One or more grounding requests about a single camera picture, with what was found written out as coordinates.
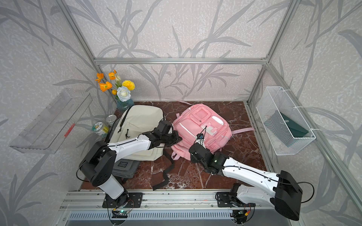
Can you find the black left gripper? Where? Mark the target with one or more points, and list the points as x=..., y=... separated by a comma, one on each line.
x=176, y=138

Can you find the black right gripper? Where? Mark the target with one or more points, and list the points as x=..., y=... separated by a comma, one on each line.
x=192, y=159

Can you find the beige backpack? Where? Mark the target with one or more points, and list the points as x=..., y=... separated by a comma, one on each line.
x=155, y=163

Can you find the pink backpack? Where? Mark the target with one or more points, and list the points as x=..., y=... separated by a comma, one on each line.
x=198, y=119

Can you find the grey backpack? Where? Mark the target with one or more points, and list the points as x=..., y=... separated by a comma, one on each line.
x=123, y=168

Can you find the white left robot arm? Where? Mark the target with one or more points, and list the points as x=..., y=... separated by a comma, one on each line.
x=98, y=164

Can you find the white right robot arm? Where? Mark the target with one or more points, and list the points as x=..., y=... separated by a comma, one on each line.
x=278, y=190

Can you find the blue glass vase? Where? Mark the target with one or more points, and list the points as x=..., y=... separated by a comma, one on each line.
x=124, y=105

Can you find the sunflower label plastic can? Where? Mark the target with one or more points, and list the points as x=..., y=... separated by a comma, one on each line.
x=100, y=129

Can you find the artificial flower bouquet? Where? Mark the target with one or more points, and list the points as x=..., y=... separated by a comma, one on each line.
x=120, y=89

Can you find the green box in basket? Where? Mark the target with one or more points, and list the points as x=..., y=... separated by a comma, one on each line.
x=285, y=129

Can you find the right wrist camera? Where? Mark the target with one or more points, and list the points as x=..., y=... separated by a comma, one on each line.
x=200, y=138

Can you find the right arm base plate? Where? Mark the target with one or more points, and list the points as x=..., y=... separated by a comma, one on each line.
x=224, y=199

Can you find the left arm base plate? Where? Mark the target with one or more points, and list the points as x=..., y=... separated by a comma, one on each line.
x=133, y=200

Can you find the white wire mesh basket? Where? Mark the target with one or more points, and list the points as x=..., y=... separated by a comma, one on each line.
x=276, y=98

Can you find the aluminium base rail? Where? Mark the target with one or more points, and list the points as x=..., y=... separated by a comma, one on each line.
x=188, y=199

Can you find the clear acrylic wall shelf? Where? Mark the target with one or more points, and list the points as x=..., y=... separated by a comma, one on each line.
x=47, y=132

